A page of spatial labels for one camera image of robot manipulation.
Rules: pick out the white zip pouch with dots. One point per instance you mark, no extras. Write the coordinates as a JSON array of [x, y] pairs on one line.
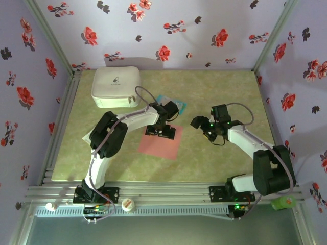
[[115, 86]]

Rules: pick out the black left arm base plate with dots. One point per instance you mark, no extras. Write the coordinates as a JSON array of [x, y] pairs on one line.
[[112, 195]]

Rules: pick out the aluminium frame leg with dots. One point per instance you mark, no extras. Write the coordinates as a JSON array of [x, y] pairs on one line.
[[22, 224], [304, 224]]

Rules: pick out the small white bottle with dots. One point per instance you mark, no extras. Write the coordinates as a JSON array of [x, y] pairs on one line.
[[51, 206]]

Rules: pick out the long aluminium frame rail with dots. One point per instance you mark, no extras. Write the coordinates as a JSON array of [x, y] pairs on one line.
[[163, 194]]

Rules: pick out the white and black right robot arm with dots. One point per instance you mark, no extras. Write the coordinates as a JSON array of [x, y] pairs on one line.
[[245, 139]]

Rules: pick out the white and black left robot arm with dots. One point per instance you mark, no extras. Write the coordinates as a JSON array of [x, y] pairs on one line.
[[143, 118]]

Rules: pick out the aluminium frame post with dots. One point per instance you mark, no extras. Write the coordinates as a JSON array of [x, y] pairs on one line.
[[51, 38], [273, 35]]

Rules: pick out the green bottle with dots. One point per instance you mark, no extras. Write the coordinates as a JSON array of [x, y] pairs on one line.
[[283, 202]]

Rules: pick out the blue wipes packet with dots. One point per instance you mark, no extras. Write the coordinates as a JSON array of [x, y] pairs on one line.
[[182, 106]]

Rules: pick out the pink square paper sheet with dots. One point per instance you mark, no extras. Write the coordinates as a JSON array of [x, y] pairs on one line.
[[161, 148]]

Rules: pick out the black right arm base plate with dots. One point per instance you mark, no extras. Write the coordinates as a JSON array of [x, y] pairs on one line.
[[217, 194]]

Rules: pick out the white flat packet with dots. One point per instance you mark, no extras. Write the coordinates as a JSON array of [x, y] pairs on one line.
[[86, 137]]

